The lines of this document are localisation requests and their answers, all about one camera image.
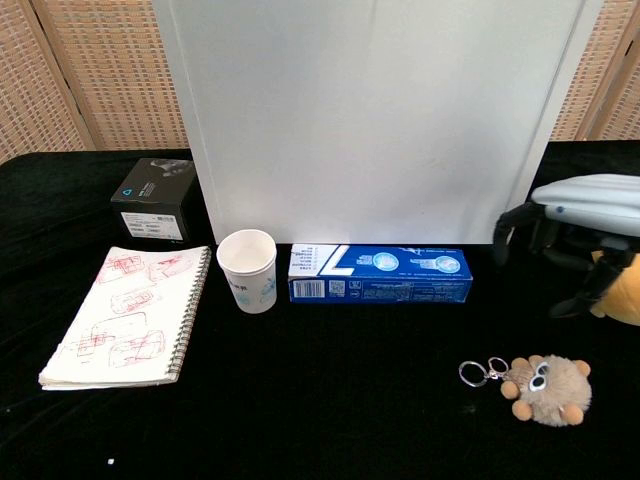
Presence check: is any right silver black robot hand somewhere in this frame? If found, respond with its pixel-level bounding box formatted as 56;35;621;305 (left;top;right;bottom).
492;173;640;320

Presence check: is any fluffy beige keychain toy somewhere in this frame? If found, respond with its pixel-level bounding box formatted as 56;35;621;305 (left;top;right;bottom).
458;353;594;415

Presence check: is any yellow plush toy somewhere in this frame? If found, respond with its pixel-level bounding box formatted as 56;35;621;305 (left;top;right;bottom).
589;248;640;326

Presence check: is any woven wicker folding screen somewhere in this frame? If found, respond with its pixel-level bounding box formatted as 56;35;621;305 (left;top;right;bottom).
0;0;192;164
547;0;640;144

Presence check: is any blue toothpaste box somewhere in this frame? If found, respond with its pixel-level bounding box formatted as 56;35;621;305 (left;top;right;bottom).
287;243;474;305

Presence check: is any white backdrop board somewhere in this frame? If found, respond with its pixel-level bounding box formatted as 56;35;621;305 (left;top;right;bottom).
151;0;606;246

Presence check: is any black velvet tablecloth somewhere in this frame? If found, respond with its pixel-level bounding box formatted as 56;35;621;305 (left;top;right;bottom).
0;139;640;480

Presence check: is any white paper cup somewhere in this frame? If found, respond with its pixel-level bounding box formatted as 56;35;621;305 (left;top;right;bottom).
215;228;278;315

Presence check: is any black product box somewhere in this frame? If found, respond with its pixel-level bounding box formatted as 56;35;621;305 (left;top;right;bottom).
110;157;197;244

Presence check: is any spiral notebook with red drawings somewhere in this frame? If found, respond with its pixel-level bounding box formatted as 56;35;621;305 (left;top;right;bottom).
38;244;213;392

